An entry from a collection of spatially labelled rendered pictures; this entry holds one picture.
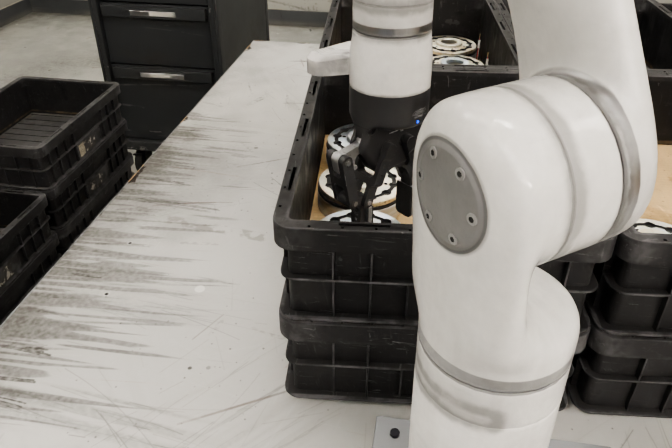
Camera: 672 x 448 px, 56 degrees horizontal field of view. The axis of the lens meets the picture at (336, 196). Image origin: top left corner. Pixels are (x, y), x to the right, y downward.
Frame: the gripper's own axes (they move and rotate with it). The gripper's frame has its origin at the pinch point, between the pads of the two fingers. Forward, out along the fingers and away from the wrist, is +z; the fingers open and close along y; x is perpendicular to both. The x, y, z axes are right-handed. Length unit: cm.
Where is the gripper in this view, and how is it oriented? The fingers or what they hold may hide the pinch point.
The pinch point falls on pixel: (384, 211)
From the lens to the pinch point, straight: 65.8
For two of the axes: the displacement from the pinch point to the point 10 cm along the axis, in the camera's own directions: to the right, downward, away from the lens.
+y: 7.6, -3.3, 5.5
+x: -6.4, -3.9, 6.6
